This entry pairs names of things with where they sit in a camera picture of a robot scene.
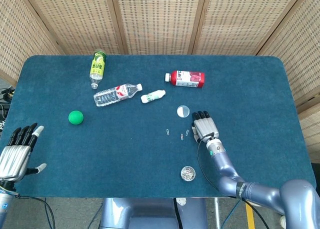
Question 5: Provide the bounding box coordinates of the blue-grey robot torso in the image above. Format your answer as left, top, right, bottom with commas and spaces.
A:
99, 197, 208, 229

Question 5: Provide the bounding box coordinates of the metal table leg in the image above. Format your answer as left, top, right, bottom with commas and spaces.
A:
214, 197, 222, 229

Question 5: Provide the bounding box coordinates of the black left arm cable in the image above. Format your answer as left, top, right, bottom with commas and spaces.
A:
14, 195, 56, 229

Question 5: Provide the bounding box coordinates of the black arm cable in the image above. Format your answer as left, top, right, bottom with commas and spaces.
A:
14, 195, 56, 229
196, 132, 271, 229

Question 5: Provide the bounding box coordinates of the clear water bottle red label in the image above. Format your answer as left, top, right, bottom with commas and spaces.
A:
93, 83, 144, 108

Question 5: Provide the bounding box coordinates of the small white bottle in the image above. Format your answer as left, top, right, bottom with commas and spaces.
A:
140, 89, 167, 104

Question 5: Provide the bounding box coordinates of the blue floor cable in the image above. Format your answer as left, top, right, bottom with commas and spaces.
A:
43, 197, 51, 229
221, 200, 242, 229

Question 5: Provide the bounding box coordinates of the green ball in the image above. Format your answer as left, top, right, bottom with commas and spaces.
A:
68, 110, 85, 126

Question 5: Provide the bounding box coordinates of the bamboo folding screen panel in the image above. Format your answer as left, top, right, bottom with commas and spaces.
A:
109, 0, 209, 56
0, 0, 63, 86
191, 0, 311, 56
256, 0, 320, 163
21, 0, 129, 56

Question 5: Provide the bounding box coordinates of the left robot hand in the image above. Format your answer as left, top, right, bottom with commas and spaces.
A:
0, 122, 48, 182

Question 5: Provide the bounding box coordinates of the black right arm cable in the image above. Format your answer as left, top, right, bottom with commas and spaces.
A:
196, 132, 271, 229

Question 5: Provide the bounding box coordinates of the blue felt table cover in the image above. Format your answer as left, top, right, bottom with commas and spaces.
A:
0, 54, 317, 199

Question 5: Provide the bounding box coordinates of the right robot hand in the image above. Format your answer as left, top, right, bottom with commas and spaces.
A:
191, 110, 220, 144

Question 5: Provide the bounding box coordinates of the yellow-green label drink bottle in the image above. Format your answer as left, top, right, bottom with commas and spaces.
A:
89, 48, 108, 90

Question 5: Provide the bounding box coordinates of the red juice bottle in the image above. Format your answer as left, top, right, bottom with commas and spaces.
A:
164, 70, 206, 89

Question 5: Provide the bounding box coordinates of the round clear plastic lid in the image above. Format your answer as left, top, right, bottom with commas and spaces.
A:
176, 105, 191, 119

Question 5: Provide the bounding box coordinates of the round clear paper clip container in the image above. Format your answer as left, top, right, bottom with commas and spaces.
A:
180, 165, 196, 182

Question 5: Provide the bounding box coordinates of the black equipment with cables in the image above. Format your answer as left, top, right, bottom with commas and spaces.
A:
0, 87, 16, 130

